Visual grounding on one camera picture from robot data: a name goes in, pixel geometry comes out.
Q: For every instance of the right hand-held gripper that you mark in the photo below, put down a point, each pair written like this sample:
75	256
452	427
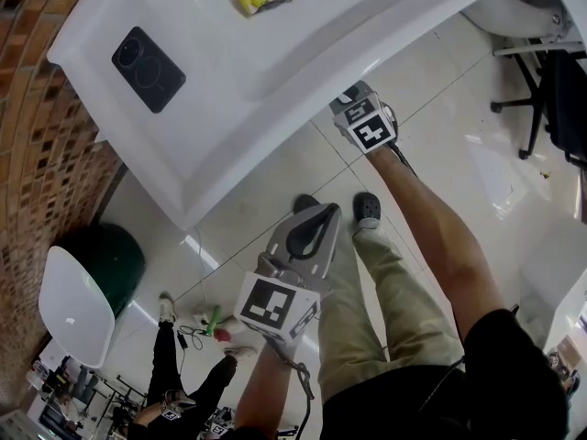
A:
367	126

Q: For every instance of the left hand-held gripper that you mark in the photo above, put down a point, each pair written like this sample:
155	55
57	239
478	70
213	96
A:
268	305

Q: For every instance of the person's left forearm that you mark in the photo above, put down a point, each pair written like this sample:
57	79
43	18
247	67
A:
266	397

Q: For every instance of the person's right forearm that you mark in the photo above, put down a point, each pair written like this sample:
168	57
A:
435	241

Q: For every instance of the white vanity cabinet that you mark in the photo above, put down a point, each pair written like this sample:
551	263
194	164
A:
238	108

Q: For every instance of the person's left dark shoe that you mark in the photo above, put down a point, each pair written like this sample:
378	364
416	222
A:
305	202

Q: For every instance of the person's dark shoe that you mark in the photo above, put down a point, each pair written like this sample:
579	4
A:
367	206
305	202

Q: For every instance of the person's right dark shoe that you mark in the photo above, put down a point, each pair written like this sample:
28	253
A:
367	206

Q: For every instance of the green bottle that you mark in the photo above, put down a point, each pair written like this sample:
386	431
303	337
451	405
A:
214	321

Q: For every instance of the white round tub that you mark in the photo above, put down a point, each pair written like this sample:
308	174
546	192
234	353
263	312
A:
513	12

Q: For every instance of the black office chair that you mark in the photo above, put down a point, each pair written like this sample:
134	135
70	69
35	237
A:
564	103

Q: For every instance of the dark green round bin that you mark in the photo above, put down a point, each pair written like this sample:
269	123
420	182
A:
114	264

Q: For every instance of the person's black shirt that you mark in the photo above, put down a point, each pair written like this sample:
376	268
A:
458	392

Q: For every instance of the black smartphone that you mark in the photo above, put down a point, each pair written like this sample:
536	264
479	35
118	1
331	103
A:
149	69

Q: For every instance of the white board panel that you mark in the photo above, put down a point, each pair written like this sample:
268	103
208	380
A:
555	282

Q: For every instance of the white shell chair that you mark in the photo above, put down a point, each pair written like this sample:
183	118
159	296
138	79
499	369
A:
75	310

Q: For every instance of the cluttered metal rack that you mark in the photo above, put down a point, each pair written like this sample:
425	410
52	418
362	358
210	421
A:
59	397

